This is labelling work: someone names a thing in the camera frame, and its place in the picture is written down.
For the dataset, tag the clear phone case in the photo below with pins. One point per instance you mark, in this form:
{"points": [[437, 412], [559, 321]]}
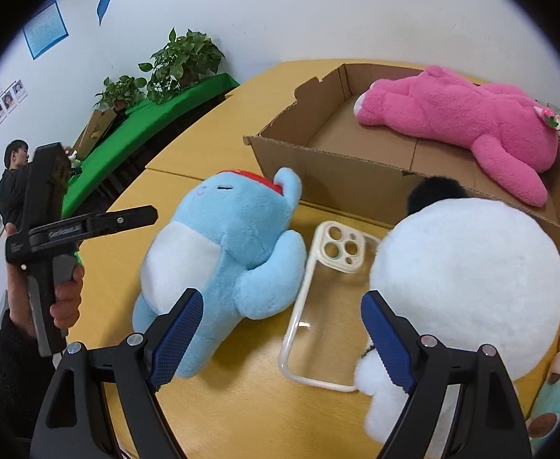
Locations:
{"points": [[325, 336]]}

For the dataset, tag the light blue plush toy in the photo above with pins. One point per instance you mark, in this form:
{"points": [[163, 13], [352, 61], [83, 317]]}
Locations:
{"points": [[229, 238]]}

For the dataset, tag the small potted green plant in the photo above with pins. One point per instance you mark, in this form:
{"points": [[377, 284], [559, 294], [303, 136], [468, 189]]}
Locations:
{"points": [[125, 92]]}

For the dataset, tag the green cloth covered bench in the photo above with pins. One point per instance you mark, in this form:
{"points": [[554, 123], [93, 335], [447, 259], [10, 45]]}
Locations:
{"points": [[143, 122]]}

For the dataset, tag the brown cardboard box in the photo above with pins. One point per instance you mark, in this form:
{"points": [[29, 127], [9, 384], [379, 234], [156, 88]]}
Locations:
{"points": [[361, 171]]}

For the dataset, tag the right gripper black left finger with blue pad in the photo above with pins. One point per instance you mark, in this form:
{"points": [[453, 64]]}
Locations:
{"points": [[75, 419]]}

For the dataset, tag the person in black background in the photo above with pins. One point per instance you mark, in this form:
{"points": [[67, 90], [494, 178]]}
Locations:
{"points": [[13, 182]]}

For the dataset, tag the black sleeve forearm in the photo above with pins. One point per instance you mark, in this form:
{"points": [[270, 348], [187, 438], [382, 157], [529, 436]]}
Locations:
{"points": [[25, 376]]}

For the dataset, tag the white panda plush toy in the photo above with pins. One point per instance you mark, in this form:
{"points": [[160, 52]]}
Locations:
{"points": [[474, 271]]}

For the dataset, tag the large potted green plant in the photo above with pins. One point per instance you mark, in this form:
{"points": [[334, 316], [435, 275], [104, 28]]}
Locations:
{"points": [[183, 62]]}

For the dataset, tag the person's left hand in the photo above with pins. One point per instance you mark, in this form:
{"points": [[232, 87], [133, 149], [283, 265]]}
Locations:
{"points": [[65, 311]]}

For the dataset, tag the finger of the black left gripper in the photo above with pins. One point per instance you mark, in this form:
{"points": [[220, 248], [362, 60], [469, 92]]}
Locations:
{"points": [[107, 223]]}

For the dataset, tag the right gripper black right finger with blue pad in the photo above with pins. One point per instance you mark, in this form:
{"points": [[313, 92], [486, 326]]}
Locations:
{"points": [[487, 422]]}

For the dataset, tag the pink bear plush toy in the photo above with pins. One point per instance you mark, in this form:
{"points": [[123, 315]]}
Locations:
{"points": [[512, 137]]}

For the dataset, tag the blue framed wall notice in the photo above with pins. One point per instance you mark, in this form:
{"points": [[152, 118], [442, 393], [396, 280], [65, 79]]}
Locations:
{"points": [[45, 29]]}

